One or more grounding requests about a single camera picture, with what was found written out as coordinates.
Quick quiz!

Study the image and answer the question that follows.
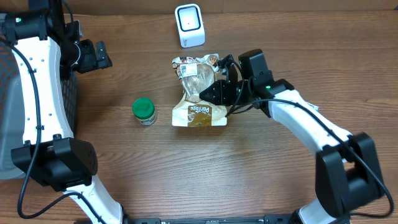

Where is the clear brown bread bag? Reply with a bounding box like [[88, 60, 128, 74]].
[[172, 54, 227, 128]]

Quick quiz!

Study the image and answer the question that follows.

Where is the green lid jar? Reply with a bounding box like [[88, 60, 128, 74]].
[[132, 98, 157, 126]]

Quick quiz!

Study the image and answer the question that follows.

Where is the teal tissue pack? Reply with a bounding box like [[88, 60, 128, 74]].
[[307, 103, 319, 111]]

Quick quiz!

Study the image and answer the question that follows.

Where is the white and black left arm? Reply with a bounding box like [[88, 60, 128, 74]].
[[1, 1, 129, 223]]

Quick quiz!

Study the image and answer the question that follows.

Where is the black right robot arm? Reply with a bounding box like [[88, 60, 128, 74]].
[[200, 49, 390, 223]]

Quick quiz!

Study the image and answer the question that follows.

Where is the white barcode scanner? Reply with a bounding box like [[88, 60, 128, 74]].
[[175, 3, 205, 49]]

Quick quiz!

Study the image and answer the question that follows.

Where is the dark grey plastic basket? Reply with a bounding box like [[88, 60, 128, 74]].
[[1, 10, 78, 180]]

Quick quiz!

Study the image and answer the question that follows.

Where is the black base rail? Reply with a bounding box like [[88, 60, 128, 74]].
[[130, 213, 351, 224]]

